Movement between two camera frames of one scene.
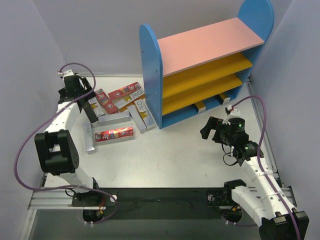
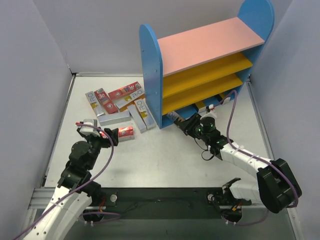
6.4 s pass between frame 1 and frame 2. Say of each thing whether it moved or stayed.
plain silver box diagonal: stayed
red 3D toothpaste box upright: stayed
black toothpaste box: moved
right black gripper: moved
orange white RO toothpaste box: stayed
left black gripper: moved
